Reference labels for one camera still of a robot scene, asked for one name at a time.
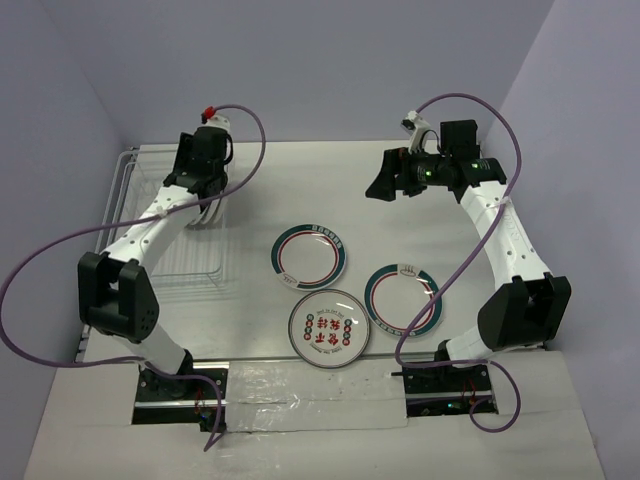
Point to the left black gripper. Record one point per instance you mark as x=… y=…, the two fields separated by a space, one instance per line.
x=184 y=150

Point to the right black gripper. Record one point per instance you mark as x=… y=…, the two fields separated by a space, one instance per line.
x=384 y=186

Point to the teal rim plate steam logo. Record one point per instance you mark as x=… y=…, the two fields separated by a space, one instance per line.
x=212 y=211

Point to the hao shi plate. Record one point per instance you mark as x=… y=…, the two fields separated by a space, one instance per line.
x=199 y=218
x=206 y=214

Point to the orange sunburst plate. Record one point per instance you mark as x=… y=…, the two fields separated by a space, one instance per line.
x=221 y=209

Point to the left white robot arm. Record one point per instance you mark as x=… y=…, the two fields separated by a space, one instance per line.
x=116 y=296

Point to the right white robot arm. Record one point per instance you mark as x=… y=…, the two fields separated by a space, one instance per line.
x=529 y=301

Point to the red character plate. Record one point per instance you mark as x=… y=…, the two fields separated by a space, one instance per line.
x=329 y=329

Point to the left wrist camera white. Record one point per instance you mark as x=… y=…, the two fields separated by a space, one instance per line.
x=210 y=117

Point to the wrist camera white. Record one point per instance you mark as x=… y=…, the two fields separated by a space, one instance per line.
x=417 y=129
x=210 y=117

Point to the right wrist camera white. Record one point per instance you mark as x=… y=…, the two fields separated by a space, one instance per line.
x=417 y=129

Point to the wire dish rack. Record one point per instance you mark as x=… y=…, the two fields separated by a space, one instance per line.
x=196 y=258

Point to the teal red ring plate centre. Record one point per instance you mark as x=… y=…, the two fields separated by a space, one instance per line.
x=308 y=257

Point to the teal red ring plate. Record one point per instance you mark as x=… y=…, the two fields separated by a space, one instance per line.
x=395 y=293
x=308 y=257

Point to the teal red ring plate right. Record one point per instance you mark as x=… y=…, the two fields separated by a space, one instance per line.
x=395 y=293

